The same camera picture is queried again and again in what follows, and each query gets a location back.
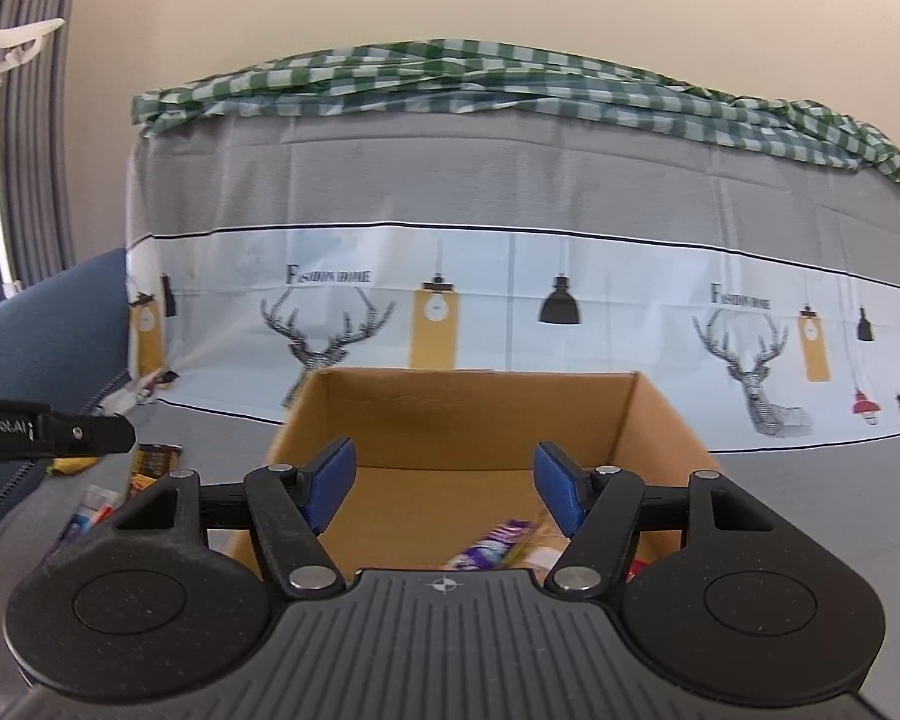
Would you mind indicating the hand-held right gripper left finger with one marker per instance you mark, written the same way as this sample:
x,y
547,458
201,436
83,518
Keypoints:
x,y
330,484

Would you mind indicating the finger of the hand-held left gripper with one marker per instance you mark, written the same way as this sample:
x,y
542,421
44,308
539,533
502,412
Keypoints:
x,y
82,435

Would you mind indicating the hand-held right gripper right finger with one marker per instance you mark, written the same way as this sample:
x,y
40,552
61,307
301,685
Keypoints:
x,y
559,487

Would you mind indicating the purple snack packet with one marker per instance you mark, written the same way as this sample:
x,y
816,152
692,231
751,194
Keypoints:
x,y
495,540

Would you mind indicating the brown cardboard box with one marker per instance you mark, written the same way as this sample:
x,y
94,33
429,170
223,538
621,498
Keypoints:
x,y
457,420

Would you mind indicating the yellow snack packet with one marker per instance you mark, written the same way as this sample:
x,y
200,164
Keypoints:
x,y
71,467

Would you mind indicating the white red blue snack packet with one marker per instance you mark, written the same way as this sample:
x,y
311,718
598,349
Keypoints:
x,y
90,510

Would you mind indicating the brown gold snack packet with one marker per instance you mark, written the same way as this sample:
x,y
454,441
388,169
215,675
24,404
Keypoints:
x,y
154,461

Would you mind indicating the blue sofa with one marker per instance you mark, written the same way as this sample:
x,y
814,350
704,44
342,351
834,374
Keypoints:
x,y
45,337

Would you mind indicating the grey curtain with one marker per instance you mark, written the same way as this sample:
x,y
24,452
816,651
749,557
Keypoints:
x,y
37,165

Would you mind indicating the grey white deer printed cloth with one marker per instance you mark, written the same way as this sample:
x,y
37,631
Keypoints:
x,y
495,187

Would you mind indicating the white curtain hook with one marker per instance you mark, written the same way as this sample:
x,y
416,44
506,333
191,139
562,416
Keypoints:
x,y
15,41

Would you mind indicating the green checked cloth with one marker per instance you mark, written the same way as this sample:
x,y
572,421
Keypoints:
x,y
495,82

